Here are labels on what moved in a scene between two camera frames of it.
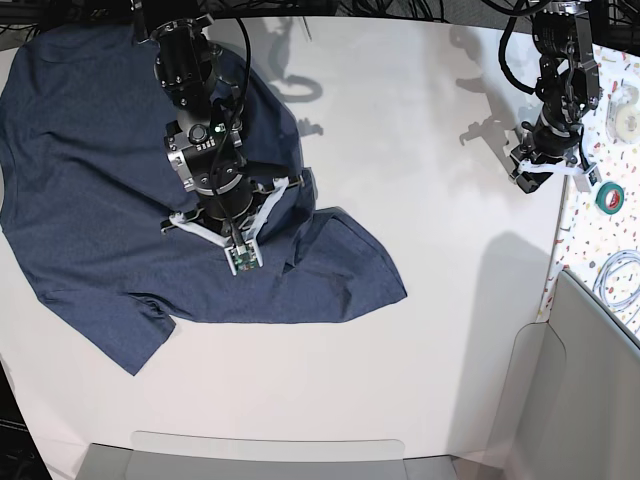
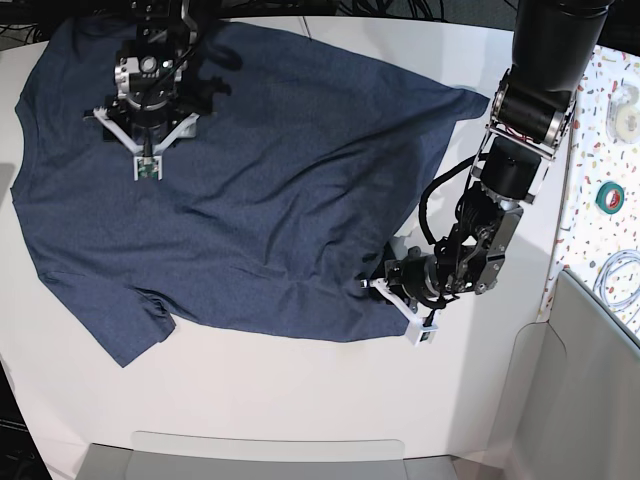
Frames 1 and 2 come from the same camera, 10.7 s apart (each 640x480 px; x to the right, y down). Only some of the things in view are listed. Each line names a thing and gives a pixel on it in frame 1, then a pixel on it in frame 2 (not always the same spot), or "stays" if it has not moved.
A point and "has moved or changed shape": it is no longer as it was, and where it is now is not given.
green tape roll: x=609 y=198 stays
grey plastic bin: x=572 y=410 stays
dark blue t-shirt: x=85 y=202 has moved or changed shape
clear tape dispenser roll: x=623 y=114 stays
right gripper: x=543 y=152 → x=414 y=281
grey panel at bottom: x=204 y=456 stays
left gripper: x=229 y=230 → x=147 y=130
